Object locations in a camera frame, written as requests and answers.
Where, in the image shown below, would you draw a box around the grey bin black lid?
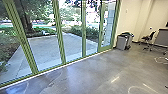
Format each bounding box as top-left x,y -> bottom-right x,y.
116,33 -> 130,51

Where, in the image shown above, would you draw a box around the green lidded bin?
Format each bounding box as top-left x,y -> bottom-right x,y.
121,31 -> 135,50

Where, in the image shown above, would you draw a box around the dark green shrub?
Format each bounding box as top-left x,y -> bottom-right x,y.
68,25 -> 101,43

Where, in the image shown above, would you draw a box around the grey stone block pillar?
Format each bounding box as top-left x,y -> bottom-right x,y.
104,1 -> 117,48

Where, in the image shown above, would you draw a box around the tree trunk outdoors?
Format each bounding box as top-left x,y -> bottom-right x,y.
20,0 -> 35,33

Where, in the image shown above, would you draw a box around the black swivel stool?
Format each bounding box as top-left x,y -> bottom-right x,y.
141,30 -> 157,52

